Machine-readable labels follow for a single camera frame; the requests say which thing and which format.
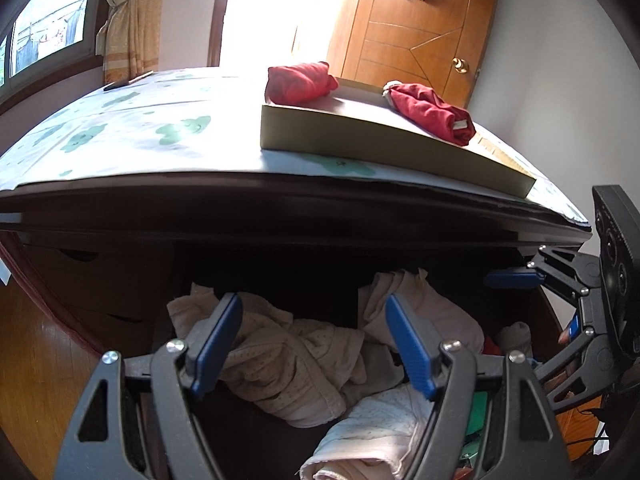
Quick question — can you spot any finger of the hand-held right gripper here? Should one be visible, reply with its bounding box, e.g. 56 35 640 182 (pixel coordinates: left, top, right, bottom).
483 245 603 311
534 326 620 412

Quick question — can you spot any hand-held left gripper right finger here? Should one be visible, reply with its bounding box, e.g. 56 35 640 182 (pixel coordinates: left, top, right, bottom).
385 293 572 480

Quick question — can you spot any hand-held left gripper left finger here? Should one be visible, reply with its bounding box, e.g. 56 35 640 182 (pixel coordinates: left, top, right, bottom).
52 292 245 480

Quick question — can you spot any grey underwear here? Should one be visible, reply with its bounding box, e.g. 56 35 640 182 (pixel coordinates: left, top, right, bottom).
342 340 407 403

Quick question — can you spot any beige knit sock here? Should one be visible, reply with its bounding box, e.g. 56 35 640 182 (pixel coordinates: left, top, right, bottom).
499 322 532 358

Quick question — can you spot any beige mesh underwear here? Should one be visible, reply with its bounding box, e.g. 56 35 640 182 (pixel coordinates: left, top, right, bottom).
167 282 368 429

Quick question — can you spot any bright green underwear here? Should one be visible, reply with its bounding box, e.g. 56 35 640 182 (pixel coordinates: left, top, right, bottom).
462 390 490 461

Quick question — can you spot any dark wooden desk drawer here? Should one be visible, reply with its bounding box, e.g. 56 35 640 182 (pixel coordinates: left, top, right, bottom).
150 245 566 480

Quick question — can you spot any dark red labelled underwear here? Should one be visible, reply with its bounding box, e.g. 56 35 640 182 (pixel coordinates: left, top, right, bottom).
382 80 476 147

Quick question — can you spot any shallow cardboard tray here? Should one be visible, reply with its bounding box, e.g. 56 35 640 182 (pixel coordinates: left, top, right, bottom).
260 77 537 200

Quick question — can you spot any bright red underwear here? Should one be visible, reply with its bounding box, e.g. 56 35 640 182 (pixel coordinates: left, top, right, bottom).
265 61 340 107

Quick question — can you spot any small desk side drawer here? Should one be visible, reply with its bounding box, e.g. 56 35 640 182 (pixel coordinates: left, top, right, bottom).
70 307 161 361
25 245 176 306

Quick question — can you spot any white cloud print tablecloth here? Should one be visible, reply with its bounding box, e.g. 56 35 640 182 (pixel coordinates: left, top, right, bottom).
0 66 593 226

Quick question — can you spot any brown wooden door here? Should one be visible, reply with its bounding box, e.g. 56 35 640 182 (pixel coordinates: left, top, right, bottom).
290 0 503 111

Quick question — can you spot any yellow patterned curtain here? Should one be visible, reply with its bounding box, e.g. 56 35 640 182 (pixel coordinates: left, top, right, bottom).
95 0 166 86

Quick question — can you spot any hanging laundry row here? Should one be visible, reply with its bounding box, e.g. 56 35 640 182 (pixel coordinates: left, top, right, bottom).
12 10 86 68

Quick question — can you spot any large sliding window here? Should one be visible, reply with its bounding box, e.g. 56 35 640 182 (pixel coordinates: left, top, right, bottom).
0 0 108 91

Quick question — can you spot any black cable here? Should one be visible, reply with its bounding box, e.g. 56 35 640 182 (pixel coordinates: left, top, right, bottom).
565 400 613 448

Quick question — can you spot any dark wooden door frame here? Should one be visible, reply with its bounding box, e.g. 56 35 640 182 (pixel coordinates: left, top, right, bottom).
210 0 236 68

